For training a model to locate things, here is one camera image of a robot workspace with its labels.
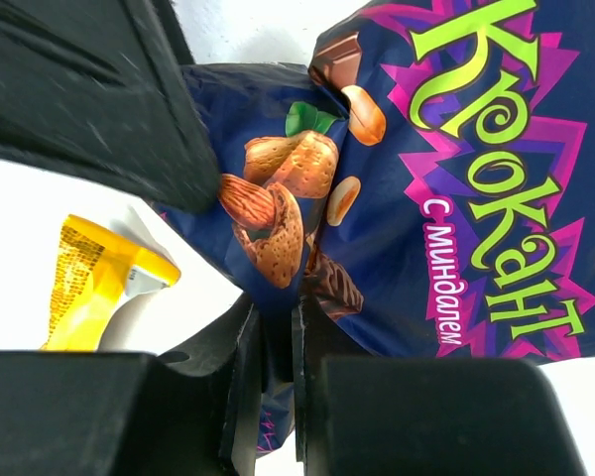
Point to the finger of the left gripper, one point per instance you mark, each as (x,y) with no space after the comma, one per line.
(94,90)

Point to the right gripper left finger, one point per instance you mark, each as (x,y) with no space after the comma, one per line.
(193,410)

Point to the yellow snack packet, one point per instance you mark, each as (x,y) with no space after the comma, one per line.
(97,272)

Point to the purple Krokant snack bag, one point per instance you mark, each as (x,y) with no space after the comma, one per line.
(429,180)

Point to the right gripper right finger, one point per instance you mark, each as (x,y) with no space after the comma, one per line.
(358,414)

